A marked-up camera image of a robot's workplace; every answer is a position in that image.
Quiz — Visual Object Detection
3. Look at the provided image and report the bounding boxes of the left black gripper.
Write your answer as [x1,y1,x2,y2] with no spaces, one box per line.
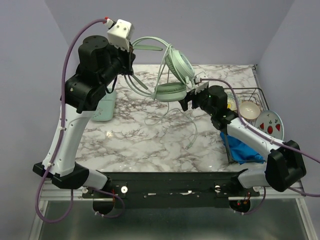
[98,39,136,88]

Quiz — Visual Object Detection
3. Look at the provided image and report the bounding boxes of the mint green wired headphones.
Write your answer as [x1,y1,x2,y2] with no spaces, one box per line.
[124,36,201,150]

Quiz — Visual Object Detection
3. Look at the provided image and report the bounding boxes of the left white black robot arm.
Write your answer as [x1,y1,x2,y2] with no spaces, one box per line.
[32,35,136,198]

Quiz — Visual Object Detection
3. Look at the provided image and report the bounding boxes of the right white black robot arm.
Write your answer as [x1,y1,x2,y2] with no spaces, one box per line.
[179,85,307,196]

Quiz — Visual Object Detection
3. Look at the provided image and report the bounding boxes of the patterned yellow centre bowl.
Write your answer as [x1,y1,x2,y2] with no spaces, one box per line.
[226,91,242,111]

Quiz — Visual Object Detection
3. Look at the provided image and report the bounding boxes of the mint green rectangular tray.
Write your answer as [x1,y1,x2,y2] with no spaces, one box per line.
[91,90,117,122]

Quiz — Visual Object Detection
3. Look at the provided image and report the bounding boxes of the cream plain bowl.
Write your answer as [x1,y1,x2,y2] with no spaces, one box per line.
[239,101,261,120]

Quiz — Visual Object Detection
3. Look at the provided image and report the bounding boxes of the blue cloth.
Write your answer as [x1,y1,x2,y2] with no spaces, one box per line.
[219,132,265,165]

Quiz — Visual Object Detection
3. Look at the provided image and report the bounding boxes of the blue plate with red fruit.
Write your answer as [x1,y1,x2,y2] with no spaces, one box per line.
[254,110,285,140]

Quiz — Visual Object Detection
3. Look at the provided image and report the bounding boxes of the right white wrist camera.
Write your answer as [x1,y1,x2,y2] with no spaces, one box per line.
[194,82,209,95]

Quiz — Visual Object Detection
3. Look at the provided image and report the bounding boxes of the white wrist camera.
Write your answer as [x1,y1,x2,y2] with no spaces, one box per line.
[194,82,209,95]
[104,18,135,52]

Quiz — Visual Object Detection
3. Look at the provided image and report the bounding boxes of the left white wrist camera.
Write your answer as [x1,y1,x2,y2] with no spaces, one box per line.
[104,18,135,52]

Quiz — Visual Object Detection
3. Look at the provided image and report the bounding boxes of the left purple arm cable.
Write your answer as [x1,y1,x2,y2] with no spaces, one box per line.
[34,16,126,224]

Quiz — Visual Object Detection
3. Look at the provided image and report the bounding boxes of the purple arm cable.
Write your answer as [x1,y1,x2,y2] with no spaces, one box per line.
[34,16,126,224]
[194,77,320,216]

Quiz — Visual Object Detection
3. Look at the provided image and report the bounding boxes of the black wire dish rack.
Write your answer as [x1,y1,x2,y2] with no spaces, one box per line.
[225,87,270,164]

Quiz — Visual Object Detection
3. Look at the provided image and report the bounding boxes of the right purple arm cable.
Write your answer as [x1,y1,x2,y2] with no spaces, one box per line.
[194,77,320,216]

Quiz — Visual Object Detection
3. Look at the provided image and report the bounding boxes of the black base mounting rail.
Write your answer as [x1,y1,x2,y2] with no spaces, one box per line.
[82,171,261,210]

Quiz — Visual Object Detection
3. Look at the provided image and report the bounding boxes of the aluminium extrusion frame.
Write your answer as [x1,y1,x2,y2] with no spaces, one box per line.
[29,181,318,240]

